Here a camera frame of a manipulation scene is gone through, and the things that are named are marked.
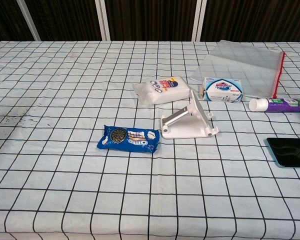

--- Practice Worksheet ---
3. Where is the clear zip bag red zipper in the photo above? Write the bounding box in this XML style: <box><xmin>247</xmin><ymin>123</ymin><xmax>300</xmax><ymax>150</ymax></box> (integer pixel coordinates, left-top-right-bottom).
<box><xmin>188</xmin><ymin>39</ymin><xmax>286</xmax><ymax>99</ymax></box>

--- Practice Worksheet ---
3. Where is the white tissue pack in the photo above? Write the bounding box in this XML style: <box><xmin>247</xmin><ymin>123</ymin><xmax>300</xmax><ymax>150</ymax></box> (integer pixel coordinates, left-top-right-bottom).
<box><xmin>132</xmin><ymin>76</ymin><xmax>193</xmax><ymax>105</ymax></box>

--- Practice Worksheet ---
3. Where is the purple toothpaste tube white cap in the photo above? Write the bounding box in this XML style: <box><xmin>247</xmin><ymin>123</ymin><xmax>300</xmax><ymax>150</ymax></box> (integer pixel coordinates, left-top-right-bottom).
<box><xmin>248</xmin><ymin>97</ymin><xmax>300</xmax><ymax>113</ymax></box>

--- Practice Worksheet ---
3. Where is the teal smartphone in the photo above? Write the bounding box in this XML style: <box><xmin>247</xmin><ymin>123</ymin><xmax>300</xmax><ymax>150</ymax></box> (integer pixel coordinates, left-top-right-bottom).
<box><xmin>266</xmin><ymin>137</ymin><xmax>300</xmax><ymax>168</ymax></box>

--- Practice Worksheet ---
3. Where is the white and blue soap box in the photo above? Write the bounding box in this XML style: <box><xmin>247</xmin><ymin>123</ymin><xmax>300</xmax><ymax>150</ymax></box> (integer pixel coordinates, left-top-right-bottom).
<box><xmin>198</xmin><ymin>76</ymin><xmax>244</xmax><ymax>104</ymax></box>

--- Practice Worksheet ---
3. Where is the white folding phone stand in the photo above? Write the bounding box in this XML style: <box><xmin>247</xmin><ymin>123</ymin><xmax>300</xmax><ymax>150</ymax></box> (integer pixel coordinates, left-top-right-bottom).
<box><xmin>160</xmin><ymin>89</ymin><xmax>219</xmax><ymax>140</ymax></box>

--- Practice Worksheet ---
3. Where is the blue Oreo cookie pack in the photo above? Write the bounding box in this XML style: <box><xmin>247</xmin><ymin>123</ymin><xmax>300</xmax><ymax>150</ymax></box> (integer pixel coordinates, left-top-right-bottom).
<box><xmin>96</xmin><ymin>124</ymin><xmax>161</xmax><ymax>154</ymax></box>

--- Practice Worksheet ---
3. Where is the white frame post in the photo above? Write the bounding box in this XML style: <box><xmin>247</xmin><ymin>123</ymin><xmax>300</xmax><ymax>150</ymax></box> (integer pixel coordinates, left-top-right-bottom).
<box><xmin>16</xmin><ymin>0</ymin><xmax>40</xmax><ymax>42</ymax></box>
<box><xmin>94</xmin><ymin>0</ymin><xmax>111</xmax><ymax>42</ymax></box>
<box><xmin>190</xmin><ymin>0</ymin><xmax>207</xmax><ymax>42</ymax></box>

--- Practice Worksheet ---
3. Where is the white black checkered tablecloth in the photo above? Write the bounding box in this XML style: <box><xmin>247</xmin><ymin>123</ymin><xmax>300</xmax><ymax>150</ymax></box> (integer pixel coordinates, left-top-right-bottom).
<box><xmin>0</xmin><ymin>39</ymin><xmax>300</xmax><ymax>240</ymax></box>

